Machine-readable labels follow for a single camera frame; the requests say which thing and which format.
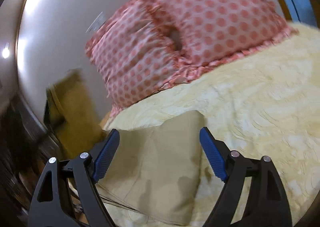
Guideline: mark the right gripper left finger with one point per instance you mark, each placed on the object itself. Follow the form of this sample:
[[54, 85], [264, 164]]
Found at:
[[66, 195]]

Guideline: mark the polka dot pillow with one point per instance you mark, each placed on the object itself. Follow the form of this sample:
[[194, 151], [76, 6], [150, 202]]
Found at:
[[216, 32], [135, 54]]

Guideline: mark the pale yellow bed cover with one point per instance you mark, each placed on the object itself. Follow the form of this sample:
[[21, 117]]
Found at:
[[263, 104]]

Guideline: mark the lower polka dot pillow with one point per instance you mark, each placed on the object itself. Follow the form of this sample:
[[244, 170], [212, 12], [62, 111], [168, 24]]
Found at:
[[135, 54]]

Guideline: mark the wall switch plate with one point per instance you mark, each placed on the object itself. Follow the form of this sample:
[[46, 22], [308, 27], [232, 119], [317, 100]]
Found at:
[[97, 23]]

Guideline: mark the upper polka dot pillow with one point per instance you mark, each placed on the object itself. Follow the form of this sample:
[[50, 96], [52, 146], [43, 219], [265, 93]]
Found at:
[[216, 32]]

